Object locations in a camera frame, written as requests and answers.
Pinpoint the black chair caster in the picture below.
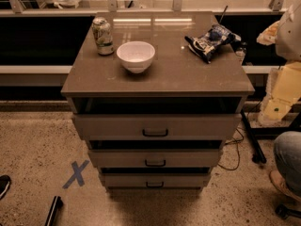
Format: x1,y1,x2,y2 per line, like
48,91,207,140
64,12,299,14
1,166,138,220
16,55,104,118
275,204,301,219

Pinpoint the clear water bottle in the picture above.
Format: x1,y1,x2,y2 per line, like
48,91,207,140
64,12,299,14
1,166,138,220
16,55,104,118
235,41,247,64

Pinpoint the black shoe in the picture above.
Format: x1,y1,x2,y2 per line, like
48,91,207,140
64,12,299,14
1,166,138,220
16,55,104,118
0,175,11,200

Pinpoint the black stand leg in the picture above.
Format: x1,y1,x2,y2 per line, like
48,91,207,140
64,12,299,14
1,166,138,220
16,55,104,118
44,196,63,226

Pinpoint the green soda can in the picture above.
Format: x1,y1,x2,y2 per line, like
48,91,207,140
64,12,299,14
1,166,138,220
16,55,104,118
92,17,114,56

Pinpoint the grey drawer cabinet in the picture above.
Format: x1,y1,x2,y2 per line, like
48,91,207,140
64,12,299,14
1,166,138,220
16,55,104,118
60,10,256,194

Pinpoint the blue jeans leg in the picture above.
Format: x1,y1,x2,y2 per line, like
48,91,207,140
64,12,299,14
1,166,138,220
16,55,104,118
274,131,301,197

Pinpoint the grey top drawer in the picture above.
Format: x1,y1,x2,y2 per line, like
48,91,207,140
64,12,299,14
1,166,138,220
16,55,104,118
72,114,241,140

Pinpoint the grey drawer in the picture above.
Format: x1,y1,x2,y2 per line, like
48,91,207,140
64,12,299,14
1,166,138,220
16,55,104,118
72,114,241,140
88,149,221,168
99,174,211,188

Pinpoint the black tripod leg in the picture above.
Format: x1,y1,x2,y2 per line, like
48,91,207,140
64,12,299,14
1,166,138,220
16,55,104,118
241,110,266,164

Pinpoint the blue tape cross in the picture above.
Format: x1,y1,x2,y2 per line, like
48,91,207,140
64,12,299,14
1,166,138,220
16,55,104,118
63,160,89,189

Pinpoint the grey middle drawer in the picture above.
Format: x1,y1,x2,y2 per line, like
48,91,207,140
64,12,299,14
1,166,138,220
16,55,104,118
88,149,221,168

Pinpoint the white bowl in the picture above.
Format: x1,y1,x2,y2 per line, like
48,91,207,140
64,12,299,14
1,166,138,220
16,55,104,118
117,41,155,73

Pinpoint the grey bottom drawer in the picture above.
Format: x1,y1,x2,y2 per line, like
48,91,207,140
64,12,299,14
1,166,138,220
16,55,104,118
99,174,211,188

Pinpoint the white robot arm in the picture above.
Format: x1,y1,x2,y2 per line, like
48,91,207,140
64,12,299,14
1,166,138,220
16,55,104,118
257,0,301,125

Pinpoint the tan shoe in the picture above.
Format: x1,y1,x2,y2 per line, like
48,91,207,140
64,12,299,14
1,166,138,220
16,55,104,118
269,170,301,202

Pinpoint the blue chip bag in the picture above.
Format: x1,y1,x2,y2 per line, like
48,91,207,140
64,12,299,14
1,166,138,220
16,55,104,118
184,24,241,63

